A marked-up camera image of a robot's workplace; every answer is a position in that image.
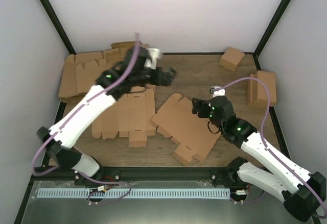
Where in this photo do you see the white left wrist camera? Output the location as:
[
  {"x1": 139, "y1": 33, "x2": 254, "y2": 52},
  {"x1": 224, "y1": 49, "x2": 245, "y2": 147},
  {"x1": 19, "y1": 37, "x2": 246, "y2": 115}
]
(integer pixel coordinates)
[{"x1": 144, "y1": 48, "x2": 162, "y2": 70}]

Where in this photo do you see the black corner frame post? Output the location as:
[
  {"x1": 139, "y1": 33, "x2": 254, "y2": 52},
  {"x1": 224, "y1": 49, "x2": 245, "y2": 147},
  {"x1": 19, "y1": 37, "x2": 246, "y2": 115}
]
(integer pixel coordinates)
[
  {"x1": 253, "y1": 0, "x2": 291, "y2": 58},
  {"x1": 39, "y1": 0, "x2": 76, "y2": 55}
]

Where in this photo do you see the black left corner frame post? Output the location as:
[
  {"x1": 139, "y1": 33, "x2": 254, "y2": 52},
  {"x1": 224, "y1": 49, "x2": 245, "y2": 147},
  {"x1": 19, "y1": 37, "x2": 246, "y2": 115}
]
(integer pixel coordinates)
[{"x1": 39, "y1": 0, "x2": 76, "y2": 55}]

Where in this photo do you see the brown cardboard box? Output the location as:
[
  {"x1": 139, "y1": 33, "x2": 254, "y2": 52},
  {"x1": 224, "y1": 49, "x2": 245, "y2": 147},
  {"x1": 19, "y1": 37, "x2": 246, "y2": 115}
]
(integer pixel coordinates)
[{"x1": 151, "y1": 93, "x2": 221, "y2": 166}]

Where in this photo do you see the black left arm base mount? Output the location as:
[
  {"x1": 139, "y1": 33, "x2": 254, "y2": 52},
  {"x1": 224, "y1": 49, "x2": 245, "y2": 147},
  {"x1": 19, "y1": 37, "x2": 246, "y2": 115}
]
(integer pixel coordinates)
[{"x1": 74, "y1": 169, "x2": 120, "y2": 187}]

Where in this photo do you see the stack of flat cardboard blanks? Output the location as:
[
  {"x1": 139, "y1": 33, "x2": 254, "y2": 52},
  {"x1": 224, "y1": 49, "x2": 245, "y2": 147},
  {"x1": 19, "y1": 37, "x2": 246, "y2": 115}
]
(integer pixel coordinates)
[{"x1": 58, "y1": 41, "x2": 135, "y2": 103}]

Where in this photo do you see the large folded cardboard box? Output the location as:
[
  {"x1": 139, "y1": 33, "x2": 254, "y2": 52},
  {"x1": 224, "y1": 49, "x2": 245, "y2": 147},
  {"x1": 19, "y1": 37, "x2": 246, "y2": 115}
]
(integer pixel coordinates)
[{"x1": 247, "y1": 70, "x2": 277, "y2": 108}]

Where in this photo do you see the small folded cardboard box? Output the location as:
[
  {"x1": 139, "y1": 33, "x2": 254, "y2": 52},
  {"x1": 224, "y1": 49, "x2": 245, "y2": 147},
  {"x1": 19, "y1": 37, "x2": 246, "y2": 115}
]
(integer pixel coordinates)
[{"x1": 219, "y1": 47, "x2": 245, "y2": 71}]

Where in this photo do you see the black aluminium frame rail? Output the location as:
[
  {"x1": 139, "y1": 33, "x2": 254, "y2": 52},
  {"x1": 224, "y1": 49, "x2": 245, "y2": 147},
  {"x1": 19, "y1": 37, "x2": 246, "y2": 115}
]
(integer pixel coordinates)
[{"x1": 33, "y1": 166, "x2": 241, "y2": 183}]

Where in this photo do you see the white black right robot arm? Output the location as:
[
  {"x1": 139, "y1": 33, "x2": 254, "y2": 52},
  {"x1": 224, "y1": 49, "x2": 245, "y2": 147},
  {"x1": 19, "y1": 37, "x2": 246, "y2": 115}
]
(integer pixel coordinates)
[{"x1": 192, "y1": 95, "x2": 326, "y2": 222}]

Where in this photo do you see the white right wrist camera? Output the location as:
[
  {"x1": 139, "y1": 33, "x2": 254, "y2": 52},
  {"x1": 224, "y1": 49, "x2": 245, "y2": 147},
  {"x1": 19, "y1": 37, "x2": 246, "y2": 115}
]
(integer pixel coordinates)
[{"x1": 209, "y1": 86, "x2": 225, "y2": 97}]

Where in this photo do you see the light blue slotted cable duct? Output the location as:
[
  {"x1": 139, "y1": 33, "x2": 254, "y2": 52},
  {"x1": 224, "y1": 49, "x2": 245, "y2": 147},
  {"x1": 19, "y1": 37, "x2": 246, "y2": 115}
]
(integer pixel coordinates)
[{"x1": 37, "y1": 188, "x2": 230, "y2": 199}]

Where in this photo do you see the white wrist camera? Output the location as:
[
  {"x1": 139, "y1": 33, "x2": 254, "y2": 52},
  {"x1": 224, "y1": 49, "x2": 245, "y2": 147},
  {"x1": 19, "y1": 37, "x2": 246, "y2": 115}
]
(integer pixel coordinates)
[
  {"x1": 144, "y1": 48, "x2": 162, "y2": 70},
  {"x1": 209, "y1": 86, "x2": 225, "y2": 97}
]

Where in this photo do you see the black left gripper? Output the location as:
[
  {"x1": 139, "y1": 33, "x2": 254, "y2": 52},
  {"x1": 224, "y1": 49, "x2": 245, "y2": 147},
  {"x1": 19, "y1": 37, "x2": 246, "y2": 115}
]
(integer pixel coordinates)
[{"x1": 131, "y1": 66, "x2": 175, "y2": 86}]

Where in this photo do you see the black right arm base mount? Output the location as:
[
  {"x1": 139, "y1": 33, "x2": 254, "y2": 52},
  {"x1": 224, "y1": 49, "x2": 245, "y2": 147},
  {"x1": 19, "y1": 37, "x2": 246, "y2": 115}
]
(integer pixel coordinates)
[{"x1": 210, "y1": 157, "x2": 248, "y2": 187}]

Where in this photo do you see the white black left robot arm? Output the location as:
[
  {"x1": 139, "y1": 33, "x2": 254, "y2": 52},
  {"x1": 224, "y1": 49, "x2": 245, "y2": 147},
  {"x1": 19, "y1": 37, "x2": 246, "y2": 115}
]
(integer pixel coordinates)
[{"x1": 37, "y1": 46, "x2": 177, "y2": 185}]

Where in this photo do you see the black right corner frame post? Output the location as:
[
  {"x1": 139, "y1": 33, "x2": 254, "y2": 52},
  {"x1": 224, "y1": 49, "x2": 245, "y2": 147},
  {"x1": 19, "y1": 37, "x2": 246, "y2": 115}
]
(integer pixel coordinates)
[{"x1": 253, "y1": 0, "x2": 291, "y2": 58}]

